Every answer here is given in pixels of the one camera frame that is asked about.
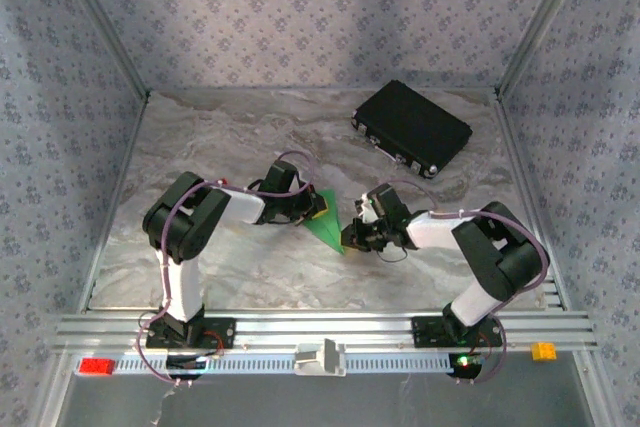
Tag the grey plastic bracket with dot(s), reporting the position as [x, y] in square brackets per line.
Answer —
[320, 359]

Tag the black hard case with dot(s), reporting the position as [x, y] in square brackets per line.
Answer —
[412, 122]

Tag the aluminium corner post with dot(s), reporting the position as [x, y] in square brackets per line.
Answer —
[542, 22]

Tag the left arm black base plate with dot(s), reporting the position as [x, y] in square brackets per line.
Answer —
[225, 332]

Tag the aluminium frame leg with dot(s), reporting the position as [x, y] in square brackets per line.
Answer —
[595, 392]
[55, 392]

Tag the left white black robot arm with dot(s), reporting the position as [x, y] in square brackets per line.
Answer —
[245, 207]

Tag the thick red toy brick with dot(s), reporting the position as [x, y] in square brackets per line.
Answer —
[96, 367]

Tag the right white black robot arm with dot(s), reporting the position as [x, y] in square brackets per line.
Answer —
[432, 232]

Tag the aluminium table side rail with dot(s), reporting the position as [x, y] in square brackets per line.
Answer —
[116, 197]
[521, 172]

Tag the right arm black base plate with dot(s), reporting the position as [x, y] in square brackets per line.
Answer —
[425, 332]

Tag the aluminium mounting rail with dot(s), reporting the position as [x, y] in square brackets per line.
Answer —
[350, 327]

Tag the black controller board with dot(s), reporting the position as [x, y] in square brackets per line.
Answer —
[462, 369]
[182, 363]

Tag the yellow toy brick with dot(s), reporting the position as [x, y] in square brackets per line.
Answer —
[543, 351]

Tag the green paper sheet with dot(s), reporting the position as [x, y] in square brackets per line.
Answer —
[327, 227]

